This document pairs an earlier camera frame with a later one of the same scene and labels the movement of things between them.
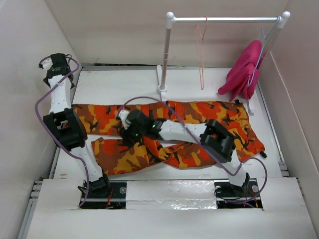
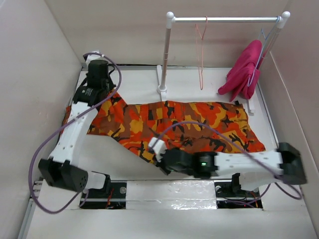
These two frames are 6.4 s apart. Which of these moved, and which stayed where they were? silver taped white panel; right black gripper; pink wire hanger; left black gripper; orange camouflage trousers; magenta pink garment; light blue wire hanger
Moved: right black gripper; left black gripper; orange camouflage trousers
Stayed: pink wire hanger; silver taped white panel; magenta pink garment; light blue wire hanger
